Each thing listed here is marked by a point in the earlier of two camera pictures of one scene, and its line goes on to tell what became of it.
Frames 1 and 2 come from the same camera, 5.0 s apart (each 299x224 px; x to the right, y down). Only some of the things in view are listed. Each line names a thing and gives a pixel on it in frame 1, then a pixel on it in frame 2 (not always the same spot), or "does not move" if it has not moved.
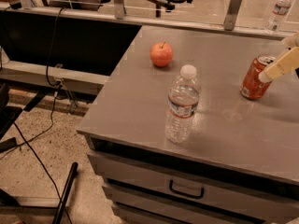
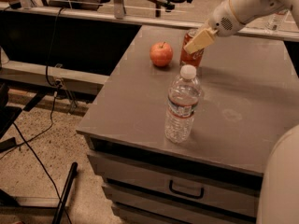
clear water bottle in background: (279, 12) does not move
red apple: (161, 53) does not move
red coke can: (251, 86) → (187, 58)
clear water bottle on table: (182, 105) does not move
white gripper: (282, 65) → (221, 20)
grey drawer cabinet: (242, 166) does not move
